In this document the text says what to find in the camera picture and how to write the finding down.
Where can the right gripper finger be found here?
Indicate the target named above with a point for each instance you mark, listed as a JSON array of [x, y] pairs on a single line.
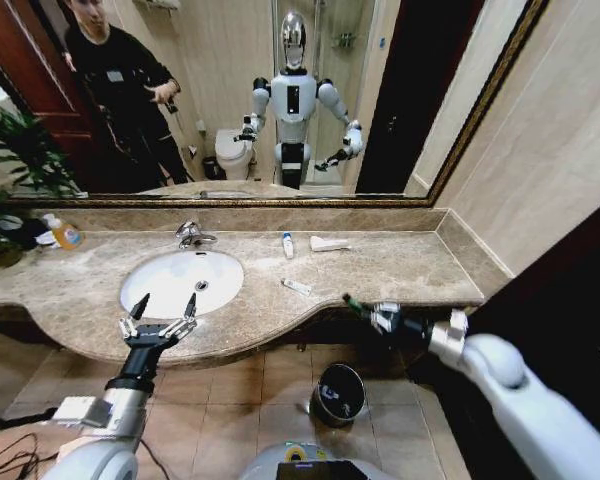
[[382, 324], [365, 308]]

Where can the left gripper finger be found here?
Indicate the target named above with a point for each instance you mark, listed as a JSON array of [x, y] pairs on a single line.
[[135, 317], [186, 320]]

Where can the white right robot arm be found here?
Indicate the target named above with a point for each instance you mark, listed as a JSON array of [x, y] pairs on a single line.
[[510, 395]]

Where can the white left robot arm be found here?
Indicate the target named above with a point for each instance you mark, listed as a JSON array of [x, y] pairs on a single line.
[[115, 415]]

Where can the white oval sink basin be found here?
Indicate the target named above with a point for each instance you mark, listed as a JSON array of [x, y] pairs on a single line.
[[180, 280]]

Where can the small white tube trash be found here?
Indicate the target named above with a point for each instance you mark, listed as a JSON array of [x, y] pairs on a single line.
[[296, 285]]

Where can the black round trash bin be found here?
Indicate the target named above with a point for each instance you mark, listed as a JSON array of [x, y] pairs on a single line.
[[340, 395]]

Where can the small dark bathroom bin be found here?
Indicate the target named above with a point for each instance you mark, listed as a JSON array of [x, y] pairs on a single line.
[[213, 169]]

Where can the chrome faucet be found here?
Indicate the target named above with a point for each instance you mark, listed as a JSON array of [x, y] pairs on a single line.
[[190, 235]]

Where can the white upright tube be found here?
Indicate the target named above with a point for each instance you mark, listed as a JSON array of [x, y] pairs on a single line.
[[287, 246]]

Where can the orange soap bottle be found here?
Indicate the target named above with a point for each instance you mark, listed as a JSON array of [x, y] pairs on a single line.
[[67, 236]]

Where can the black object beside plant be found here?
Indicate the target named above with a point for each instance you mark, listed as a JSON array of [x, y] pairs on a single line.
[[30, 232]]

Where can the white robot front shell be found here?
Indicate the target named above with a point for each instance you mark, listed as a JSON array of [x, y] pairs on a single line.
[[320, 462]]

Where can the dark wooden door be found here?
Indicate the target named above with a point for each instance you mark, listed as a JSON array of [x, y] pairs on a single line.
[[570, 290]]

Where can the white toilet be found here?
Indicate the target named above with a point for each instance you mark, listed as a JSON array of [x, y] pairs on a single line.
[[234, 152]]

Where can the green potted plant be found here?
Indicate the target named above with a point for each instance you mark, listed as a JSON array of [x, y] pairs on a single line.
[[15, 150]]

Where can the mirrored white robot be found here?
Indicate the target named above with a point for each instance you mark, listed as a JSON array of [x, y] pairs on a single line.
[[294, 105]]

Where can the person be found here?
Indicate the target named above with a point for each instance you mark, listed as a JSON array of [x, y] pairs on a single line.
[[120, 90]]

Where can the large gold-framed mirror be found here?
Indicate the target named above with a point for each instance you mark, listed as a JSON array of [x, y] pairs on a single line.
[[220, 75]]

